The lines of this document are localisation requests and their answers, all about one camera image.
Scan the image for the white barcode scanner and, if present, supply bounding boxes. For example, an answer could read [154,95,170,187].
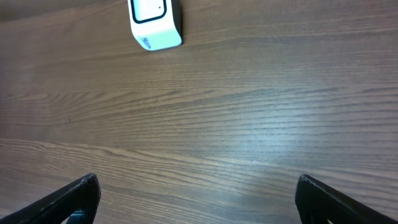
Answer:
[127,0,183,51]

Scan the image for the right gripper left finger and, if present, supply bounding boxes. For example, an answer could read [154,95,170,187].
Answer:
[1,173,101,224]

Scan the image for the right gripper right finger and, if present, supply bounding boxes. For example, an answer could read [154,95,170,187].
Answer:
[295,174,397,224]

